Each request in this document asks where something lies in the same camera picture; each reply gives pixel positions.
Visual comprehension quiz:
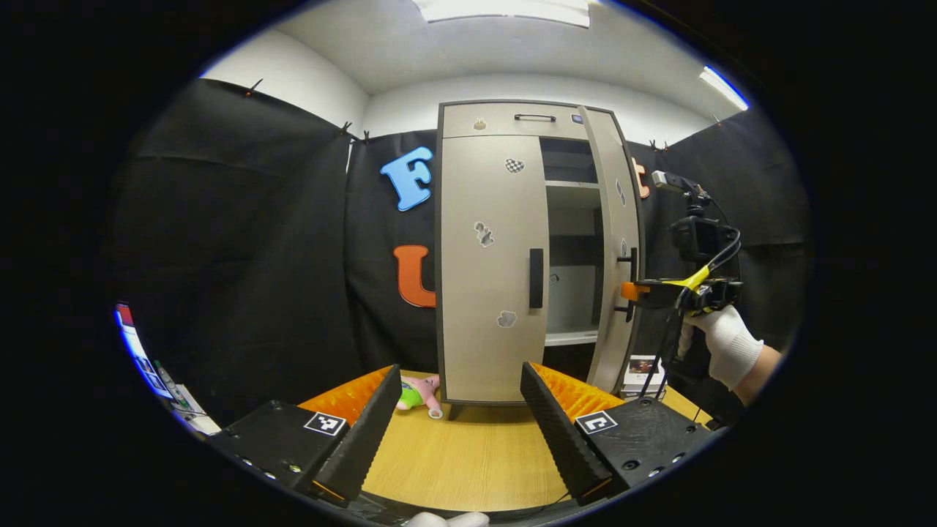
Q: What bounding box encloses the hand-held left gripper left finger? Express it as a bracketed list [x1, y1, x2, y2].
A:
[209, 364, 403, 507]

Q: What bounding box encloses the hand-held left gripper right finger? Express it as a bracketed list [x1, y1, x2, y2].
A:
[520, 361, 722, 507]

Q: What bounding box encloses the beige cabinet door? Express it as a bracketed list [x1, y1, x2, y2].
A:
[578, 106, 645, 396]
[439, 135, 550, 405]

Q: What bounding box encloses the beige double-door shoe cabinet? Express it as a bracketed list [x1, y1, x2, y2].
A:
[436, 100, 646, 422]

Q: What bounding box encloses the pink green plush toy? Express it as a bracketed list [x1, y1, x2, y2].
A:
[395, 374, 444, 420]

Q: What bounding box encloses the white printed box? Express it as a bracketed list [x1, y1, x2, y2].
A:
[621, 355, 667, 400]

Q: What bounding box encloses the small ceiling light panel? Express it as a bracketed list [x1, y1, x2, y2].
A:
[699, 65, 750, 111]

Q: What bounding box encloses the black backdrop cloth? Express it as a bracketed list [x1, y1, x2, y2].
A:
[102, 77, 813, 429]

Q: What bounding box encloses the colourful printed board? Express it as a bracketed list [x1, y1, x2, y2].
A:
[113, 303, 223, 438]

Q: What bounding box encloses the large ceiling light panel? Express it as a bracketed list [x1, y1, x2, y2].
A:
[414, 0, 591, 29]

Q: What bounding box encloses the black right door handle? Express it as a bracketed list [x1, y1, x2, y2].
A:
[613, 247, 639, 323]

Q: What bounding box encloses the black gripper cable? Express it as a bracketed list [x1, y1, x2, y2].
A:
[638, 227, 743, 400]

